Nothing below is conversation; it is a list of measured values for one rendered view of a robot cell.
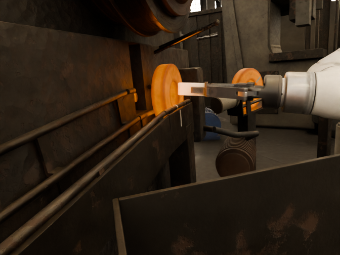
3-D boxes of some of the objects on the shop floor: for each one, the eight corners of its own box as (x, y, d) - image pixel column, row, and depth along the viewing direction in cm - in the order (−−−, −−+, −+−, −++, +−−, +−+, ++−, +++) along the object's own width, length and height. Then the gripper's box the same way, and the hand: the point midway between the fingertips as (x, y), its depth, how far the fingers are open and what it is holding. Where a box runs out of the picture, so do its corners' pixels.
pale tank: (313, 84, 781) (320, -85, 682) (308, 82, 865) (314, -69, 765) (348, 82, 749) (361, -95, 650) (340, 80, 833) (350, -78, 734)
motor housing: (219, 284, 95) (213, 148, 84) (226, 245, 115) (222, 131, 104) (256, 292, 91) (254, 149, 79) (257, 250, 111) (256, 131, 99)
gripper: (281, 114, 51) (170, 107, 59) (278, 104, 63) (185, 99, 71) (286, 76, 49) (170, 74, 57) (281, 73, 61) (185, 72, 69)
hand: (192, 89), depth 63 cm, fingers closed
